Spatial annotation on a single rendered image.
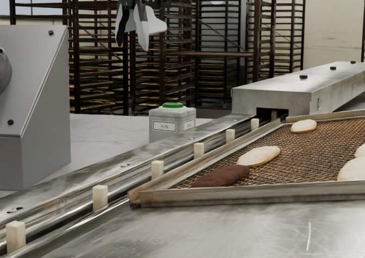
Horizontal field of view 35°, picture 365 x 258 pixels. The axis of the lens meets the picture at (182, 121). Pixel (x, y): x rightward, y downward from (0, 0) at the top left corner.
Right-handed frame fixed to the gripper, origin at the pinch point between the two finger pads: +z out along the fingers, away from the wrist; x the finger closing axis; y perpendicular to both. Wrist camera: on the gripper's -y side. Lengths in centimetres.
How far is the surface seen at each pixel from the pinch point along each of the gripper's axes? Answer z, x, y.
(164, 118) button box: 12.0, -11.7, 3.4
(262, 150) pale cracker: 8, -54, -3
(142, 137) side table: 18.5, 2.7, 5.1
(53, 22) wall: 3, 643, 138
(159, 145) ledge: 13.8, -25.8, -3.7
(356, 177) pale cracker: 6, -74, -8
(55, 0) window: -26, 647, 141
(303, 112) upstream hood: 11.2, -12.1, 35.4
